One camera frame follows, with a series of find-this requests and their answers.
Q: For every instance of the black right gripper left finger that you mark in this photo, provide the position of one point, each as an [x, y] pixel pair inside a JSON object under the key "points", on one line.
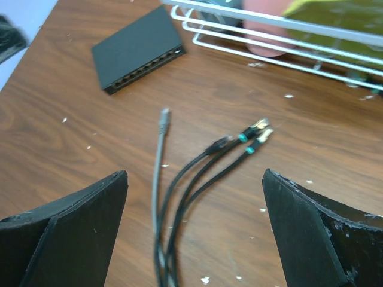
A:
{"points": [[67, 242]]}

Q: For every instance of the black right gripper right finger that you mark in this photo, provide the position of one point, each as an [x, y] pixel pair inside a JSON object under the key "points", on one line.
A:
{"points": [[322, 242]]}

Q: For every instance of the black network switch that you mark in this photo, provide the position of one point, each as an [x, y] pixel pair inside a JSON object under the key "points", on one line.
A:
{"points": [[136, 50]]}

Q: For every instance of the yellow-green dotted plate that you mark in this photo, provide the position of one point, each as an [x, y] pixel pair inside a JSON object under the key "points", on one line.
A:
{"points": [[362, 16]]}

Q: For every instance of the pink cup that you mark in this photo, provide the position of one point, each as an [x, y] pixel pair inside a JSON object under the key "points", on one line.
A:
{"points": [[271, 7]]}

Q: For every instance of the grey-blue mug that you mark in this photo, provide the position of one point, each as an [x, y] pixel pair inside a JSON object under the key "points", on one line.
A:
{"points": [[217, 17]]}

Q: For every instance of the black flat cable teal band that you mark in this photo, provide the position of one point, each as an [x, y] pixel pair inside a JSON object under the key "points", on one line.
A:
{"points": [[165, 261]]}

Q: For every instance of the white wire dish rack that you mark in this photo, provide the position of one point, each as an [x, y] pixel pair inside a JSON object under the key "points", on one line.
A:
{"points": [[355, 70]]}

